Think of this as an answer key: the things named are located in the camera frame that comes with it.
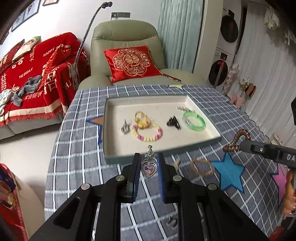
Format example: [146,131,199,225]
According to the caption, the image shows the grey clothing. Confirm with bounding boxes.
[11,75,42,107]

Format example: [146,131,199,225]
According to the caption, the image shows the grey sofa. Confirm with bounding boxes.
[0,32,92,141]

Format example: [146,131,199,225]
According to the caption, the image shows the red lacquer tray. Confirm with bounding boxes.
[0,163,29,241]

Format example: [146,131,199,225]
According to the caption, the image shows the black framed couple photo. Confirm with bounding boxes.
[24,0,42,15]

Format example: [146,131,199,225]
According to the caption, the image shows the white sheer curtain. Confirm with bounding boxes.
[231,0,296,149]

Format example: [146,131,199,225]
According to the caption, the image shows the pink slippers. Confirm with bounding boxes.
[229,93,245,108]

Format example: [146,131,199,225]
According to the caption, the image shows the grey tray with white inside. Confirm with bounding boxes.
[103,94,222,165]

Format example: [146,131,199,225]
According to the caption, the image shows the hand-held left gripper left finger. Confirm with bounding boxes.
[29,152,142,241]

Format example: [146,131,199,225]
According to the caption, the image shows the person's right hand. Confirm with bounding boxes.
[280,169,296,217]

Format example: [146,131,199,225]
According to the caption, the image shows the white and green pillow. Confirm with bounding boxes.
[11,36,41,61]

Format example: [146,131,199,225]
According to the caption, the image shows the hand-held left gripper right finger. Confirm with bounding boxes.
[157,152,269,241]

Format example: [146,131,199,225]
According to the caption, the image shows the gooseneck phone holder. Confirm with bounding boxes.
[73,1,113,88]

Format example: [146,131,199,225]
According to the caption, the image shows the pastel bead bracelet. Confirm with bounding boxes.
[132,123,163,142]

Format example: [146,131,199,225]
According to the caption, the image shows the white dryer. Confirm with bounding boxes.
[217,7,242,56]

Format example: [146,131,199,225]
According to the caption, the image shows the yellow flower hair tie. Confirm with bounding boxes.
[134,111,155,129]

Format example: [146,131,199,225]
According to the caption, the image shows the green translucent bangle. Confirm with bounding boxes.
[182,110,206,131]

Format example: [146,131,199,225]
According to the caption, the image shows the brown braided bracelet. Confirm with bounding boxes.
[190,158,215,176]

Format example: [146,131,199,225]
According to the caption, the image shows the green curtain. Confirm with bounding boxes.
[158,0,205,73]

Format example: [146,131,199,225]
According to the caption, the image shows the red printed blanket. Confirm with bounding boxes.
[0,32,90,127]

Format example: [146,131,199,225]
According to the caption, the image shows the red patterned stick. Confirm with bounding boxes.
[162,74,181,82]

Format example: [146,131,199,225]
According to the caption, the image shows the red lettered pillow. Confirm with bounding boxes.
[0,39,25,70]

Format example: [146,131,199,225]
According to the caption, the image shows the red tasseled pillow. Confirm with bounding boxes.
[43,47,67,93]

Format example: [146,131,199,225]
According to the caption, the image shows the red embroidered cushion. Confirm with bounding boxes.
[103,45,163,82]

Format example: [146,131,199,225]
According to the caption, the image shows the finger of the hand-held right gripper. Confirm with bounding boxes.
[239,140,281,160]

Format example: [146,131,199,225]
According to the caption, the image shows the white hanging cloth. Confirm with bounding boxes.
[265,7,281,29]

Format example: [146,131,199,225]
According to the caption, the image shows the green leather armchair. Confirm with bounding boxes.
[77,20,208,90]

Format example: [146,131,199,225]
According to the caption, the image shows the silver heart hair clip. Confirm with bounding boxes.
[142,145,159,179]

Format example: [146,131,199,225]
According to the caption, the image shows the light blue cloth pile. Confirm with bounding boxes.
[0,89,14,116]

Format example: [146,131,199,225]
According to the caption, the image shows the black hair claw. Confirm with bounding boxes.
[166,116,182,130]

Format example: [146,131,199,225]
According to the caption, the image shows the small silver hair clip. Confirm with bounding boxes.
[120,119,130,135]

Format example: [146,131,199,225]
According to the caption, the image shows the brown spiral hair tie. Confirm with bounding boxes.
[223,130,251,153]

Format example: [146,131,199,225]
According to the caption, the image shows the grey plaid tablecloth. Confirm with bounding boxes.
[44,84,296,241]

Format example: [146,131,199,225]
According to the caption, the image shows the black framed portrait photo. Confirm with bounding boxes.
[10,9,26,32]

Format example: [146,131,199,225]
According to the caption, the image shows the white washing machine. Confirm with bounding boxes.
[207,47,236,90]

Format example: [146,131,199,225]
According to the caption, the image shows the white plush bouquet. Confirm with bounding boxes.
[223,62,240,93]

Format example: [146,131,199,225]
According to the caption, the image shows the dark wall socket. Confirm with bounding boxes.
[111,11,131,19]

